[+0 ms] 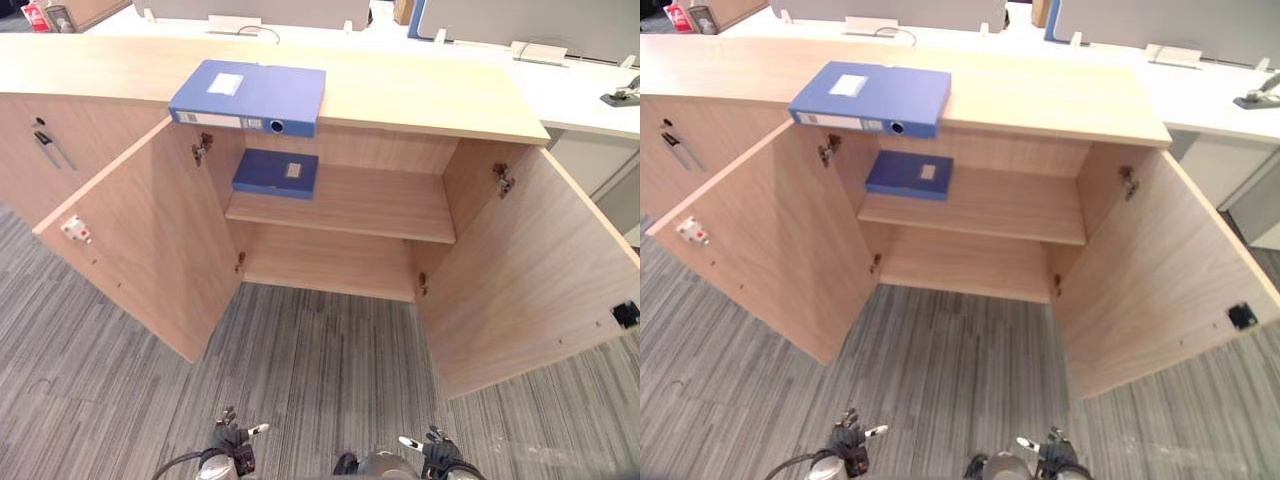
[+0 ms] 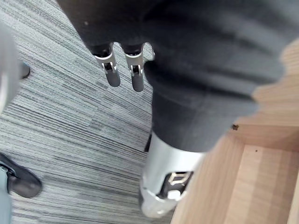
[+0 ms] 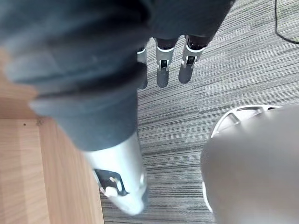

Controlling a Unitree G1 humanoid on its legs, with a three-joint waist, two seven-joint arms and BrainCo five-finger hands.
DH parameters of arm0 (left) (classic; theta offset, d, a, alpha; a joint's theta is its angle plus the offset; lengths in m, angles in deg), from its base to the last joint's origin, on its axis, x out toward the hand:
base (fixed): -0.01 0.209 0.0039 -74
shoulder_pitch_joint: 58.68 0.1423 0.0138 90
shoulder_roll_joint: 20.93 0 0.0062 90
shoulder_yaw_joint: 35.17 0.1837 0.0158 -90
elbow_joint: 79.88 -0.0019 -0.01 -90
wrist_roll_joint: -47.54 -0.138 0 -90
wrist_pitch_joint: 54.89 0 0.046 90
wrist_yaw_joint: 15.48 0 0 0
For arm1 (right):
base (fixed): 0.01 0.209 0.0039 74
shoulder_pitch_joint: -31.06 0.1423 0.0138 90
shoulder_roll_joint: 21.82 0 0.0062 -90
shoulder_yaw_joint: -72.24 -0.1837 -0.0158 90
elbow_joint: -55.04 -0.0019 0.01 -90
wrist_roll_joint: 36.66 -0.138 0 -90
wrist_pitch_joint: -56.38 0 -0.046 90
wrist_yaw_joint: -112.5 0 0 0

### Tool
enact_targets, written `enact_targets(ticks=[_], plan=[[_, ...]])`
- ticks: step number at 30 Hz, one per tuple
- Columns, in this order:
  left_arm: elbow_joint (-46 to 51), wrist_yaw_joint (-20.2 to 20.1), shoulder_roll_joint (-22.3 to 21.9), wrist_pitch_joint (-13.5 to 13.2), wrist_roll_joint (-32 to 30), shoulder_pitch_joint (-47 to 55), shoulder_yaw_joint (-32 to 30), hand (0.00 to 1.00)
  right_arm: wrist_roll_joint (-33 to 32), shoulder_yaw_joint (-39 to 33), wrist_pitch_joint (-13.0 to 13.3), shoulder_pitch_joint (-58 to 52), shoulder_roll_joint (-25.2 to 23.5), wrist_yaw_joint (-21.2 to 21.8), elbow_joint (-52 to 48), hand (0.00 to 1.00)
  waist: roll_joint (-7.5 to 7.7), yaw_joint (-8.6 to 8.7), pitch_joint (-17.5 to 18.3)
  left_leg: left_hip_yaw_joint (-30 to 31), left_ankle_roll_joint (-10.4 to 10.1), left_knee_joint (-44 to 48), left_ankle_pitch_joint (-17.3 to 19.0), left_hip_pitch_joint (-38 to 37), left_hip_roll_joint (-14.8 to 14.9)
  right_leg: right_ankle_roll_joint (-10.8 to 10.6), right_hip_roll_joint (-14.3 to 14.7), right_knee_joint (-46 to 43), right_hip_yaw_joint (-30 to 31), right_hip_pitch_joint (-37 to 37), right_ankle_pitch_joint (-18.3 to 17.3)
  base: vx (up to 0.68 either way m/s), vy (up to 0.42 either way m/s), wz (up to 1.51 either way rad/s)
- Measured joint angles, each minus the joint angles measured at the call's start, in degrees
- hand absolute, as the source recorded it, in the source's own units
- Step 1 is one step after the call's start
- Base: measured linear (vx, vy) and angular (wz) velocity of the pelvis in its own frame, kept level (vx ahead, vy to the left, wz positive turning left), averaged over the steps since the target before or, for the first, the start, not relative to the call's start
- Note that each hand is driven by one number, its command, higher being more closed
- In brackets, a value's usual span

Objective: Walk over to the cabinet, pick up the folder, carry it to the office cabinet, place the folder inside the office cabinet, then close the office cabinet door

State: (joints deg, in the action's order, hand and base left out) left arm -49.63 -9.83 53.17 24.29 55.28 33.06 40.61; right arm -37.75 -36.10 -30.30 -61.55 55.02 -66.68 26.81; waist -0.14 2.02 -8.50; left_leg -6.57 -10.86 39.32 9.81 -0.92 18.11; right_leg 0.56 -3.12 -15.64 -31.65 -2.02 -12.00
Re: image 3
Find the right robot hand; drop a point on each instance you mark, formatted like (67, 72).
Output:
(77, 58)

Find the light wooden cabinet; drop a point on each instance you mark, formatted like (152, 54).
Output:
(35, 168)

